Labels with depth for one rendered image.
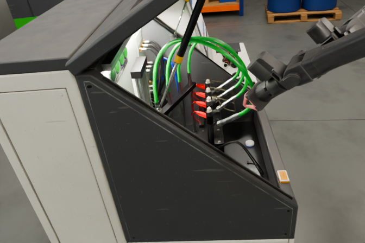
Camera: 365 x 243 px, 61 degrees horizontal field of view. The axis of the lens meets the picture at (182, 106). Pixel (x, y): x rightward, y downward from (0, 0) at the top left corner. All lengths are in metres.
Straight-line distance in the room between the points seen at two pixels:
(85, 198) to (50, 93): 0.38
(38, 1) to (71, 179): 3.93
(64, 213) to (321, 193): 1.81
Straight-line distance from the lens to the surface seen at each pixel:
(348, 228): 2.32
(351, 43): 0.78
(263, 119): 1.44
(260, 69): 0.88
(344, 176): 2.65
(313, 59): 0.81
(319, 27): 1.12
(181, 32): 1.45
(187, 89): 1.38
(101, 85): 0.80
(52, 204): 1.14
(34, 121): 0.93
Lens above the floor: 1.75
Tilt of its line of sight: 31 degrees down
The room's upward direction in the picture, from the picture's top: 7 degrees counter-clockwise
